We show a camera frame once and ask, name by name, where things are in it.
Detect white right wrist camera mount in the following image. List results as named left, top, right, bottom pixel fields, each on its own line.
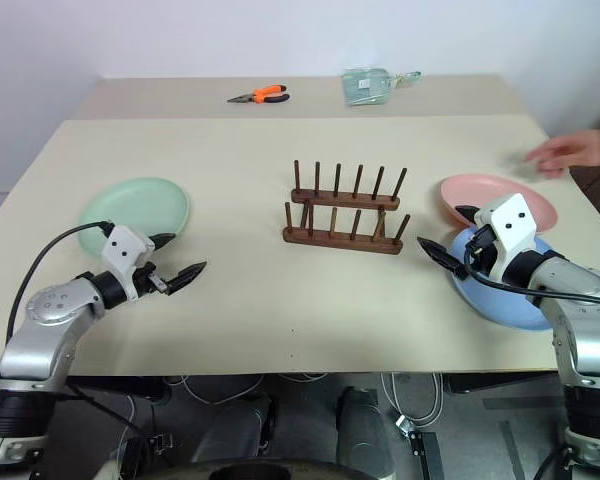
left=473, top=193, right=540, bottom=284

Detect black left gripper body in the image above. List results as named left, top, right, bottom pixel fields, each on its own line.
left=131, top=261, right=169, bottom=301

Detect black table frame bar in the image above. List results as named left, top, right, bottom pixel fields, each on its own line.
left=64, top=374, right=172, bottom=404
left=443, top=371, right=564, bottom=397

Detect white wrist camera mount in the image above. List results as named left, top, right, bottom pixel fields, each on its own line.
left=101, top=224, right=156, bottom=302
left=473, top=193, right=540, bottom=284

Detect wooden dish rack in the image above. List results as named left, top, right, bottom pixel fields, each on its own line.
left=282, top=159, right=412, bottom=256

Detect dark rounded grey shape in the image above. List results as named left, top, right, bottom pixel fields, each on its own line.
left=335, top=386, right=395, bottom=472

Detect black metal floor bracket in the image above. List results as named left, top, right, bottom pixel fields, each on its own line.
left=408, top=431, right=445, bottom=480

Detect person's bare hand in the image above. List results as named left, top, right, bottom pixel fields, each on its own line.
left=524, top=128, right=600, bottom=179

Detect pink plate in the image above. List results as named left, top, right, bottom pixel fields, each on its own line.
left=439, top=173, right=559, bottom=234

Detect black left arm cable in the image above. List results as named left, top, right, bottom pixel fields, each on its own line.
left=6, top=221, right=117, bottom=347

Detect orange handled pliers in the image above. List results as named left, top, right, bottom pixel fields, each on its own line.
left=226, top=84, right=292, bottom=106

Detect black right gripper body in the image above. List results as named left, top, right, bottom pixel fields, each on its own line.
left=462, top=224, right=501, bottom=281

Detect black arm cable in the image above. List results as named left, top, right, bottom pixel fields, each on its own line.
left=462, top=238, right=600, bottom=307
left=6, top=221, right=117, bottom=347

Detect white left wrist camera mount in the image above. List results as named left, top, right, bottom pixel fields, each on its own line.
left=101, top=224, right=156, bottom=302

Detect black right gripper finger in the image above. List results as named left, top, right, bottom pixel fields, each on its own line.
left=417, top=236, right=469, bottom=281
left=454, top=204, right=481, bottom=229

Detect blue plate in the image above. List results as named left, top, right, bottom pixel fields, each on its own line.
left=447, top=227, right=557, bottom=332

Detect green plate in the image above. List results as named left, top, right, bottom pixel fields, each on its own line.
left=77, top=177, right=191, bottom=261

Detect green item in plastic bag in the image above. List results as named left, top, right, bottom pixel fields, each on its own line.
left=340, top=67, right=424, bottom=108

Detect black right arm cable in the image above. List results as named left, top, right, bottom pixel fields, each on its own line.
left=462, top=238, right=600, bottom=307

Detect white floor cable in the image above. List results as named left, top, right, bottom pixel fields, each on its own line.
left=378, top=372, right=445, bottom=428
left=162, top=373, right=267, bottom=407

